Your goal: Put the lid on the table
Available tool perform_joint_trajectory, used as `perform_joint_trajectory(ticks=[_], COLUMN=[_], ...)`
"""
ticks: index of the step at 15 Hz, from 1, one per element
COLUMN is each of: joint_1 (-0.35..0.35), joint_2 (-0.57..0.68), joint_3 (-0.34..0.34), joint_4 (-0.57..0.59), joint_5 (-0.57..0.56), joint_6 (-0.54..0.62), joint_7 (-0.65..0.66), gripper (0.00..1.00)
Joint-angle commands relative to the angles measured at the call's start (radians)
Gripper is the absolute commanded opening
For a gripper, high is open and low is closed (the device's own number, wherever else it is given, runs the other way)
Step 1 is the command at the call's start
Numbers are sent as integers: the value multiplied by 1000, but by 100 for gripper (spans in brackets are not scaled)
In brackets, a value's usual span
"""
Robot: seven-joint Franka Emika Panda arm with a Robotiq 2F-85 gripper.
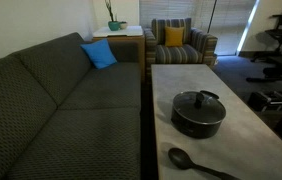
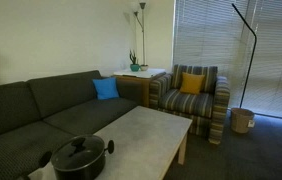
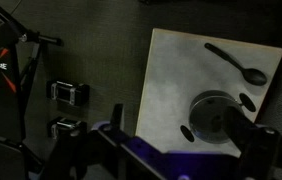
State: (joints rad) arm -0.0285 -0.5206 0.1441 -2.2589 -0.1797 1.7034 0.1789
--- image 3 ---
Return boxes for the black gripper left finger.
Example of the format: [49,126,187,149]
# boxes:
[110,104,125,131]

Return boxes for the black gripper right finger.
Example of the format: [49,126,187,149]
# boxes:
[222,106,258,156]

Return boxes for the glass pot lid black knob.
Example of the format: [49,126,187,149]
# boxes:
[188,89,245,145]

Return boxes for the black cooking pot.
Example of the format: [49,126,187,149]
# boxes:
[179,89,257,145]

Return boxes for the black plastic spoon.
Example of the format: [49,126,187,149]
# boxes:
[204,43,267,86]

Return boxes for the black dumbbell lower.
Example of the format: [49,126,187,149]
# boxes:
[46,117,87,139]

